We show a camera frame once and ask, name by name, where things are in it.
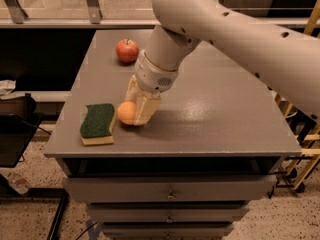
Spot grey drawer cabinet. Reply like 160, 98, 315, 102
46, 30, 300, 240

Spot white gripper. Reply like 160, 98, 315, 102
125, 50, 178, 126

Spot red apple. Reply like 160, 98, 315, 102
116, 39, 139, 63

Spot green yellow sponge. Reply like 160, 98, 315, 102
80, 103, 116, 146

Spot metal railing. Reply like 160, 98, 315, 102
0, 0, 320, 30

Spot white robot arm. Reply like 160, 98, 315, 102
126, 0, 320, 126

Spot black side table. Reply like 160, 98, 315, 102
0, 93, 43, 168

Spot orange fruit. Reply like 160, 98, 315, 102
117, 101, 137, 125

